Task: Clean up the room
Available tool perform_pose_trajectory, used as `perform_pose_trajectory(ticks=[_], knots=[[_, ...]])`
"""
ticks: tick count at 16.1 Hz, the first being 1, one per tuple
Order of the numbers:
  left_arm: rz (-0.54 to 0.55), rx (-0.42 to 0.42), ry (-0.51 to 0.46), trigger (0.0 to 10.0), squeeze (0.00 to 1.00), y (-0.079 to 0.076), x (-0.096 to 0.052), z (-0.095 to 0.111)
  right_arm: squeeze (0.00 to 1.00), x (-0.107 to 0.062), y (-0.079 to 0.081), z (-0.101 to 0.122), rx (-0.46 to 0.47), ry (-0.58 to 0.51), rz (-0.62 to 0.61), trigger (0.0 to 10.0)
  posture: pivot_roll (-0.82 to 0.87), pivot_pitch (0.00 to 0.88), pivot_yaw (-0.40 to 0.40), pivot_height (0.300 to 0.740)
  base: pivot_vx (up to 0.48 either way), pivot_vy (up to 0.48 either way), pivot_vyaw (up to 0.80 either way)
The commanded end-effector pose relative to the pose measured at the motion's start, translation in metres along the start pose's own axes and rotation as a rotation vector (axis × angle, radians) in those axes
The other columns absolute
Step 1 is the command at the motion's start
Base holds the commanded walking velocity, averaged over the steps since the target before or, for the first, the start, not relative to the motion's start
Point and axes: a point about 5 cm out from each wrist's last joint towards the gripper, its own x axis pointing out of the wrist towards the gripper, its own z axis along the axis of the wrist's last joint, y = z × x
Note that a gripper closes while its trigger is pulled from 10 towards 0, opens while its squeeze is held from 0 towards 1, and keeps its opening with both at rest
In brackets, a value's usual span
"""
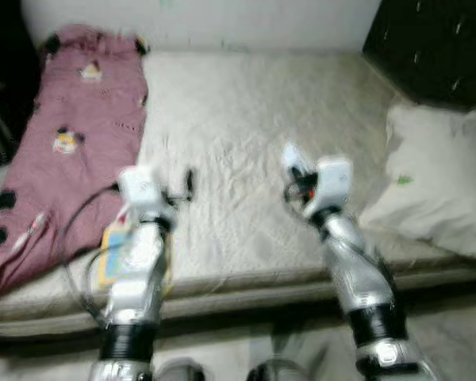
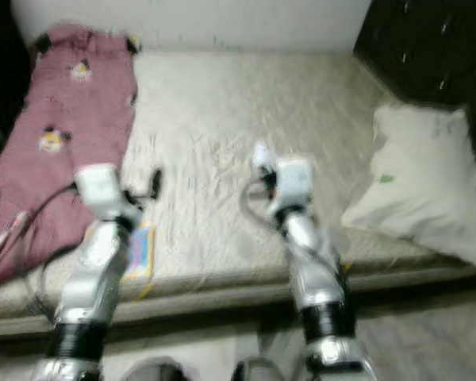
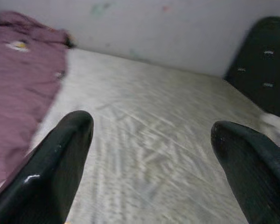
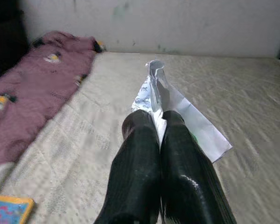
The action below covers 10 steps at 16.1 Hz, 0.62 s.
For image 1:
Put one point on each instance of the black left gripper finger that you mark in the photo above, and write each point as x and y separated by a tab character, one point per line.
190	182

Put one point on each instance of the small white paper scrap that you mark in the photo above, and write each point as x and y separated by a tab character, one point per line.
293	157

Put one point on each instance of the colourful children's book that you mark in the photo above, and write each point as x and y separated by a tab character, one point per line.
111	258

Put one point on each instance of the white pillow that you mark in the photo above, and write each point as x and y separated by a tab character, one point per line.
436	182

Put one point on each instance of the white quilted mattress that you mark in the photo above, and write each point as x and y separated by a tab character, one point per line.
262	143

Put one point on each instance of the pink cartoon print blanket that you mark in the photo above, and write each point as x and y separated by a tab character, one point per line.
71	159

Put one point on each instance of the silver left robot leg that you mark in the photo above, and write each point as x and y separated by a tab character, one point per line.
178	371

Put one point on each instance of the silver robot leg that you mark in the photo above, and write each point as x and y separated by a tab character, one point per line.
178	371
278	371

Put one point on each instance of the silver right robot leg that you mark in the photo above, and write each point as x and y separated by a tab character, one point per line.
278	371

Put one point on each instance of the black tufted headboard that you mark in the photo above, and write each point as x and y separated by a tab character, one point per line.
428	48

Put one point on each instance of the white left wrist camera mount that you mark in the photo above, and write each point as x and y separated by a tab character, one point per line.
143	190

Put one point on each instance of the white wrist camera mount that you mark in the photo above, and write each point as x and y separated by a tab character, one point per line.
143	190
332	182

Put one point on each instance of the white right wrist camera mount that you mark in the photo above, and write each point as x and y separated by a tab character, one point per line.
332	182

